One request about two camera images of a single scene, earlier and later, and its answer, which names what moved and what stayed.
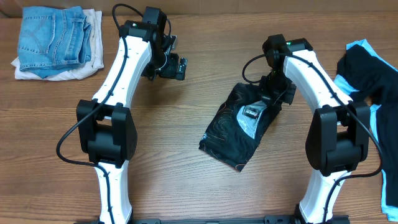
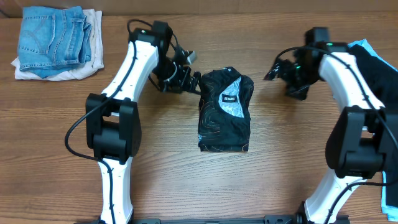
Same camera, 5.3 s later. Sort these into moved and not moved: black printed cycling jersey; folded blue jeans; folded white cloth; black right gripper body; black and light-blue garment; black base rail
Moved: black right gripper body; black printed cycling jersey
Not moved: black base rail; folded white cloth; black and light-blue garment; folded blue jeans
